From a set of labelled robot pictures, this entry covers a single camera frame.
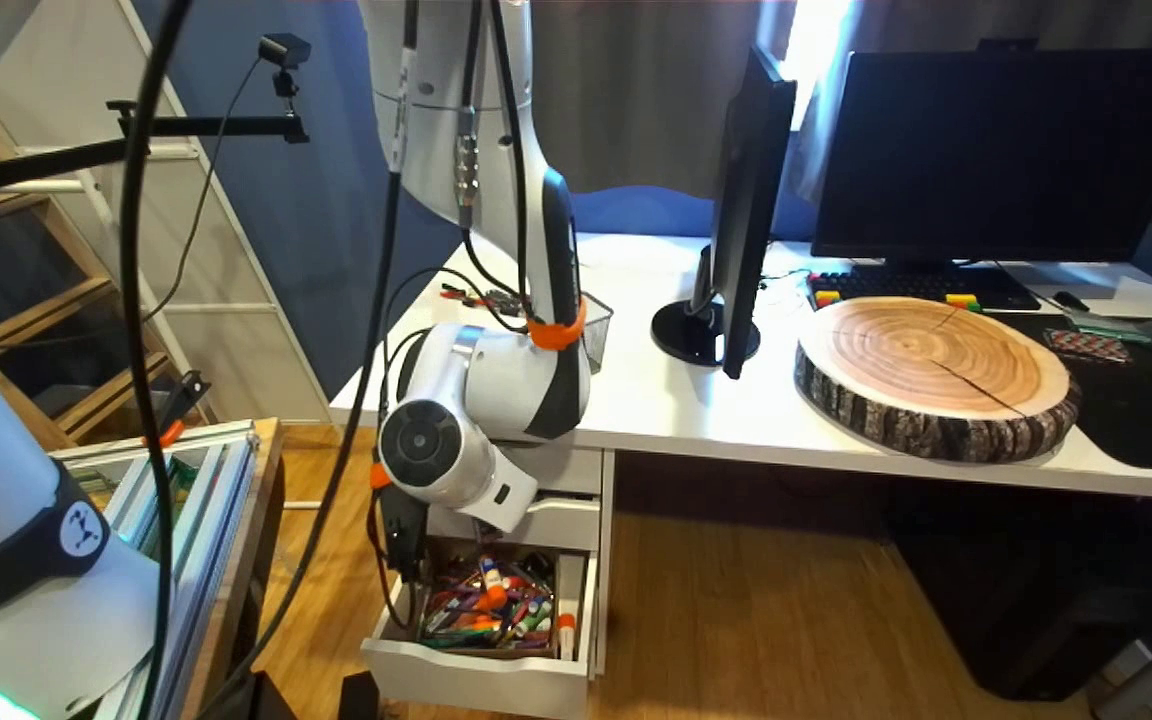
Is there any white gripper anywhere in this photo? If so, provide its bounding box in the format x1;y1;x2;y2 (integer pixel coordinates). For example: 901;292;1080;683
450;457;543;536

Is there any white drawer with tape roll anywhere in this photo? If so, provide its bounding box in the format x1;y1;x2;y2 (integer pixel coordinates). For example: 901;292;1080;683
520;486;608;556

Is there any white shallow drawer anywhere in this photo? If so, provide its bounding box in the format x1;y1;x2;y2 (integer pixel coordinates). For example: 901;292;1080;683
520;438;608;498

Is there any white drawer with colourful clutter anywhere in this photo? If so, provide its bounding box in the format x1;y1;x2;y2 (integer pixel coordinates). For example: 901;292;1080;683
355;536;608;720

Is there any colourful clutter pile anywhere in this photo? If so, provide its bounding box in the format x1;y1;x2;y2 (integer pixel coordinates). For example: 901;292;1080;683
394;536;588;658

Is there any small black floor object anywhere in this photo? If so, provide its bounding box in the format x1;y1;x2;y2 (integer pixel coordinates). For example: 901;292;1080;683
334;669;387;720

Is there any wooden crate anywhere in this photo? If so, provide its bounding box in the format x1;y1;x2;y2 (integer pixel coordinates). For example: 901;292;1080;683
47;415;291;720

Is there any stack of glass panels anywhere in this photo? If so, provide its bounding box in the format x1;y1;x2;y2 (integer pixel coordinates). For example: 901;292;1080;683
52;431;263;720

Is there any blue fabric panel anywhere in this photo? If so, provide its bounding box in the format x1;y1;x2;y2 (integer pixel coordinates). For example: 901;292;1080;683
572;178;740;243

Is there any black orange clamp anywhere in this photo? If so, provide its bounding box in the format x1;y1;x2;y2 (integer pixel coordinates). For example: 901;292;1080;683
141;372;215;450

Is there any white metal rack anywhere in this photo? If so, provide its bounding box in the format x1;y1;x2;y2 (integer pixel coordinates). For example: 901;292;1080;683
59;62;355;576

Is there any black monitor with round stand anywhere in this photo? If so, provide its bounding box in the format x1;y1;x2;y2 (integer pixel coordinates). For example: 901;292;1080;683
649;42;801;383

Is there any dark grey curtain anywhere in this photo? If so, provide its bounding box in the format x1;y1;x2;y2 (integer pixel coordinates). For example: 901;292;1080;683
853;0;1152;59
527;0;769;199

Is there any wood slice cushion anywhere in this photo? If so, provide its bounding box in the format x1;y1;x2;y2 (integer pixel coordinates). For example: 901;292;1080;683
789;292;1086;469

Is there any black boom stand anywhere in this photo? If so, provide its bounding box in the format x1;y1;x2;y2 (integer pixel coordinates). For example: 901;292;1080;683
0;97;313;247

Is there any black keyboard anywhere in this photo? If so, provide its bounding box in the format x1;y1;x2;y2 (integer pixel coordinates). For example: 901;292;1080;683
806;259;1047;317

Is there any black webcam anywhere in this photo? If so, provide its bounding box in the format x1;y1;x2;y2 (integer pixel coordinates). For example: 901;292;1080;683
252;32;317;98

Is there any wooden ladder shelf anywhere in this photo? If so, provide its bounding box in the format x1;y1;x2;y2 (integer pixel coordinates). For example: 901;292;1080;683
0;97;214;450

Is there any large black monitor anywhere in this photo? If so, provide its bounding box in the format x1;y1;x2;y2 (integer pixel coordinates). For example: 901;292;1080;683
809;42;1152;272

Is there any white paper sheet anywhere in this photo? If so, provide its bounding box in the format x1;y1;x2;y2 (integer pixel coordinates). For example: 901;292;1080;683
999;254;1152;323

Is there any black desk mat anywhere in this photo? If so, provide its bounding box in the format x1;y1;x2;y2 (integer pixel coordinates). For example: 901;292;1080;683
999;310;1152;476

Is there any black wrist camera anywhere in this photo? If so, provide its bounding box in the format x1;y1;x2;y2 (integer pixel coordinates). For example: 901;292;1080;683
374;481;434;604

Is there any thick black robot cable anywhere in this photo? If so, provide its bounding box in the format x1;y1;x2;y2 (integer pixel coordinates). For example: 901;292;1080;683
115;0;210;720

